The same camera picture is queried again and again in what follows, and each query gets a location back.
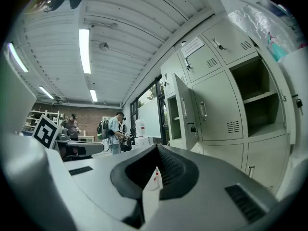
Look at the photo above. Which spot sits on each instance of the round ceiling smoke detector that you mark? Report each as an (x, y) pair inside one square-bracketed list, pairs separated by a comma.
[(103, 46)]

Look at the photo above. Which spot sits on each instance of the grey metal locker door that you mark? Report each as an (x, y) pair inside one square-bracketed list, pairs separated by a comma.
[(187, 109)]

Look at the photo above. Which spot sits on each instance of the pink cloth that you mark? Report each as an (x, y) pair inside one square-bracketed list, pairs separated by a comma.
[(303, 45)]

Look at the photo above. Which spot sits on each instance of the long ceiling light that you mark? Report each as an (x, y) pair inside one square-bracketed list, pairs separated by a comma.
[(46, 92), (18, 56), (93, 95), (84, 50)]

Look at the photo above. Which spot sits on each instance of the black key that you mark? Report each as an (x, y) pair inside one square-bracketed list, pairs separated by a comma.
[(221, 47), (188, 67)]

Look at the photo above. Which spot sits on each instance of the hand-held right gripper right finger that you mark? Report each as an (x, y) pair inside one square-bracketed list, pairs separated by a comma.
[(207, 201)]

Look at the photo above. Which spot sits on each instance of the teal spray bottle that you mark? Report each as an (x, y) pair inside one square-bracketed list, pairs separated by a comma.
[(276, 48)]

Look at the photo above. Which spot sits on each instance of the white open shelf unit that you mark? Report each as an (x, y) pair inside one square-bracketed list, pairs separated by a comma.
[(41, 119)]

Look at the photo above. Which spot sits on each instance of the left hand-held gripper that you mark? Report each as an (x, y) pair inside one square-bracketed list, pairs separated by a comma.
[(45, 131)]

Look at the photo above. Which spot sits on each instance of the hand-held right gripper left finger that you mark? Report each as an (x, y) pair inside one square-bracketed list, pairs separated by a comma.
[(101, 177)]

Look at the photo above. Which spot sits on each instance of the white paper notice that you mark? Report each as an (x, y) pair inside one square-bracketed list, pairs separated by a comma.
[(192, 46)]

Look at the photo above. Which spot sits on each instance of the grey metal locker cabinet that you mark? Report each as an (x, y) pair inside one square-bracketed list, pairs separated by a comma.
[(216, 109)]

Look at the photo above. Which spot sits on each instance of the frosted glass panel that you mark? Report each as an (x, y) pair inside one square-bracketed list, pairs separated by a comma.
[(149, 119)]

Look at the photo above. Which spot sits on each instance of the clear water jug red cap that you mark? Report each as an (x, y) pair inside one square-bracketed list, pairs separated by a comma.
[(152, 180)]

